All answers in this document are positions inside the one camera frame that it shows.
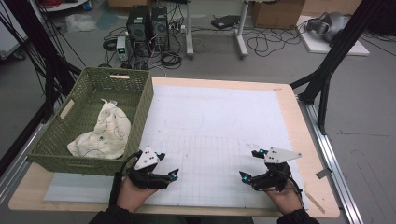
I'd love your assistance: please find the grey tape piece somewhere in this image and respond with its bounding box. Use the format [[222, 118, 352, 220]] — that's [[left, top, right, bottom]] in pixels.
[[315, 167, 333, 180]]

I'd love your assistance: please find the black metal stand with cables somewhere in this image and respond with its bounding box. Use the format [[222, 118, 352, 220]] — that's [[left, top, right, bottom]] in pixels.
[[0, 0, 83, 176]]

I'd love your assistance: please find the grey robot head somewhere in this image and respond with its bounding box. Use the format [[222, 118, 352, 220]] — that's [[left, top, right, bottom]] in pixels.
[[304, 11, 351, 43]]

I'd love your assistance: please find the black cable coil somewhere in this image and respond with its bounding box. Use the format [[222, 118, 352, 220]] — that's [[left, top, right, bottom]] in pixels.
[[160, 50, 183, 70]]

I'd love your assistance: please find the person's left hand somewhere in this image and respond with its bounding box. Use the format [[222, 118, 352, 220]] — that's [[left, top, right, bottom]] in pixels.
[[116, 176, 161, 215]]

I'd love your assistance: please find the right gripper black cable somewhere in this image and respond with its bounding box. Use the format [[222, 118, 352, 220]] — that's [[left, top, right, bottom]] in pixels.
[[281, 169, 305, 209]]

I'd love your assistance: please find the large cardboard box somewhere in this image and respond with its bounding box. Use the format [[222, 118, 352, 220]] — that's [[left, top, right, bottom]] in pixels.
[[251, 0, 306, 31]]

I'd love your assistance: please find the white cabinet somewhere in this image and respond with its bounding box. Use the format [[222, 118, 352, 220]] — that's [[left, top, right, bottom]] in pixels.
[[0, 10, 28, 61]]

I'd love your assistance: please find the teal floor sheet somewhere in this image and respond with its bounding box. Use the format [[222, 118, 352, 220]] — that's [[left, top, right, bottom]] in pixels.
[[95, 10, 120, 31]]

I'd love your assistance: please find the black computer tower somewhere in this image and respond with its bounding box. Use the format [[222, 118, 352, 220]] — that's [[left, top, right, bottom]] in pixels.
[[125, 5, 153, 58], [150, 6, 171, 52]]

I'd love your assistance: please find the thin wooden stick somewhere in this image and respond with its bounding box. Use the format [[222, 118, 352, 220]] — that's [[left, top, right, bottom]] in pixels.
[[304, 189, 326, 215]]

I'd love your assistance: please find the white floor board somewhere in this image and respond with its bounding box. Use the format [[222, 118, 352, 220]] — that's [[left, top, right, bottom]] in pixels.
[[296, 15, 371, 57]]

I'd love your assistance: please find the white grid mat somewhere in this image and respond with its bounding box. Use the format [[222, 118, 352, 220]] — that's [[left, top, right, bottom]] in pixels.
[[43, 84, 309, 210]]

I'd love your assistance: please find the aluminium rail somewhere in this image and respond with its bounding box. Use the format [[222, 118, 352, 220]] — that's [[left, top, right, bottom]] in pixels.
[[0, 122, 45, 204], [297, 97, 364, 224]]

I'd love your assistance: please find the green woven basket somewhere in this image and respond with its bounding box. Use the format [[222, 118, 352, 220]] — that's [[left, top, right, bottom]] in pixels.
[[27, 66, 155, 176]]

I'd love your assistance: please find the grey bench power supply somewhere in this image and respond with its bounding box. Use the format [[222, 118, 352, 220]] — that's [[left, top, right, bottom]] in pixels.
[[116, 35, 130, 63]]

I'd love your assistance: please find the tangle of black floor cables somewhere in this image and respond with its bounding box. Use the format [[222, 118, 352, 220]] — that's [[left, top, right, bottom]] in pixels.
[[247, 18, 312, 58]]

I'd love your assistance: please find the white desk leg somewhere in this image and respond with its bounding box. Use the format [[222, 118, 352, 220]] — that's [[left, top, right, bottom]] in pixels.
[[234, 0, 250, 60], [185, 0, 195, 60]]

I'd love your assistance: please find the cream printed cloth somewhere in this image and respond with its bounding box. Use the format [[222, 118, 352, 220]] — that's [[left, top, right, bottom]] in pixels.
[[66, 98, 133, 161]]

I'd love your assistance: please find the black flat case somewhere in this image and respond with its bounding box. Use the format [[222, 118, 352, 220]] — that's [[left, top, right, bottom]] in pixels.
[[210, 14, 241, 31]]

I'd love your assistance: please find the person's right hand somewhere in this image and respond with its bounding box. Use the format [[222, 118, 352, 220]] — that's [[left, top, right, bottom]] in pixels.
[[264, 181, 304, 217]]

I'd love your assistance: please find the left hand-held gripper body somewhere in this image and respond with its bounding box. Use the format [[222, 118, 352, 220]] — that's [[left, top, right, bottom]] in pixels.
[[127, 146, 171, 190]]

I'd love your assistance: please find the white round tabletop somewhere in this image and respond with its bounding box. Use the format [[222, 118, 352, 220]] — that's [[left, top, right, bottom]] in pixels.
[[38, 0, 90, 13]]

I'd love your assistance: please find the clear plastic bag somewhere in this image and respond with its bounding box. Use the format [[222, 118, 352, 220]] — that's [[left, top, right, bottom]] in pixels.
[[64, 12, 98, 34]]

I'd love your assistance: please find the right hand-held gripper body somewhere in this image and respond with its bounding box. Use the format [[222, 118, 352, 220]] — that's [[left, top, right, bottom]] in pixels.
[[250, 147, 303, 192]]

